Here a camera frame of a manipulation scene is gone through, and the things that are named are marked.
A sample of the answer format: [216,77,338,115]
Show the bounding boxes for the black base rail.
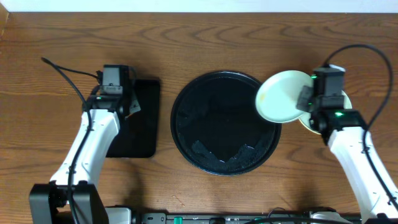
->
[106,207,361,224]

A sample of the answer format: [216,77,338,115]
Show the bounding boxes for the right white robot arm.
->
[296,86,397,223]

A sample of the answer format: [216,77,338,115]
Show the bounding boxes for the light green plate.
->
[298,91,353,135]
[255,70,313,123]

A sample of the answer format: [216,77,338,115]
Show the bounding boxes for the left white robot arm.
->
[29,85,138,223]

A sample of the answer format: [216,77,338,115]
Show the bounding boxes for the black rectangular tray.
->
[106,80,160,158]

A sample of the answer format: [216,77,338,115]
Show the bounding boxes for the black round tray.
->
[170,70,282,176]

